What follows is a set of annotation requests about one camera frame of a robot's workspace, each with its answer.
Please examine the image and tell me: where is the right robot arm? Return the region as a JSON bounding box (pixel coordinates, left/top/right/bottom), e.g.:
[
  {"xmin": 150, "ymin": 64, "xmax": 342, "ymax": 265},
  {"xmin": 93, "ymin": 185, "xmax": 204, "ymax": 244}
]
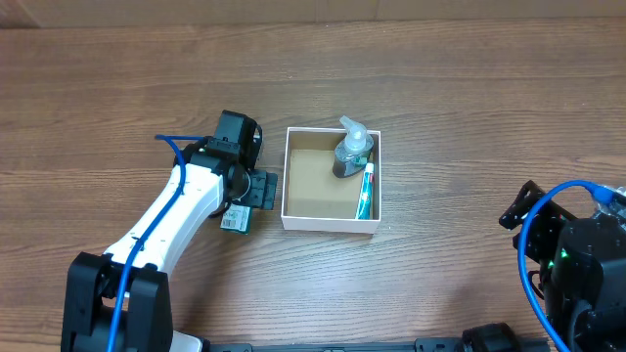
[{"xmin": 499, "ymin": 180, "xmax": 625, "ymax": 351}]

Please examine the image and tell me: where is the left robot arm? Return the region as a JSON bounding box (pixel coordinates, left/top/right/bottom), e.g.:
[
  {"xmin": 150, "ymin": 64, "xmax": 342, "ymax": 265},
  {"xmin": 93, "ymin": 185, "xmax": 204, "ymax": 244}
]
[{"xmin": 61, "ymin": 110, "xmax": 278, "ymax": 352}]

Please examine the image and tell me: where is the clear soap pump bottle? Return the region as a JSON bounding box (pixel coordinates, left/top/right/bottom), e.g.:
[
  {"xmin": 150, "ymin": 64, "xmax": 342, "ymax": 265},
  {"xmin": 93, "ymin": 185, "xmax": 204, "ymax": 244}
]
[{"xmin": 333, "ymin": 115, "xmax": 374, "ymax": 178}]

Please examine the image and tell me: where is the green white floss packet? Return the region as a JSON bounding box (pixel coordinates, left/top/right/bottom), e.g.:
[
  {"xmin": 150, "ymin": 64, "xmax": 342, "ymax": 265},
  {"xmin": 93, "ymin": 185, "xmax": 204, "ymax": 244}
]
[{"xmin": 220, "ymin": 204, "xmax": 252, "ymax": 235}]

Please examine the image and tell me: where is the white cardboard box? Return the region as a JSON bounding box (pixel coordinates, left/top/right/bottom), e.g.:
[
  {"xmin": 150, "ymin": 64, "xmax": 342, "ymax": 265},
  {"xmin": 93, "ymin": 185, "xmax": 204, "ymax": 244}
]
[{"xmin": 281, "ymin": 127, "xmax": 382, "ymax": 234}]

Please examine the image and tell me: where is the teal toothpaste tube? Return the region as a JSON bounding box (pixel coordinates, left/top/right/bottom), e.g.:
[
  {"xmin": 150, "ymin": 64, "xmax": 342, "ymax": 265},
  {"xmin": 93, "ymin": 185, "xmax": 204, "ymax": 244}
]
[{"xmin": 355, "ymin": 162, "xmax": 375, "ymax": 220}]

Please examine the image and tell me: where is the right blue cable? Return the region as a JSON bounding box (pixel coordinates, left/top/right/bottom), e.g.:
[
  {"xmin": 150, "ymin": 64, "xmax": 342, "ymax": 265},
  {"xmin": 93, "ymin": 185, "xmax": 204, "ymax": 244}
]
[{"xmin": 516, "ymin": 179, "xmax": 615, "ymax": 352}]

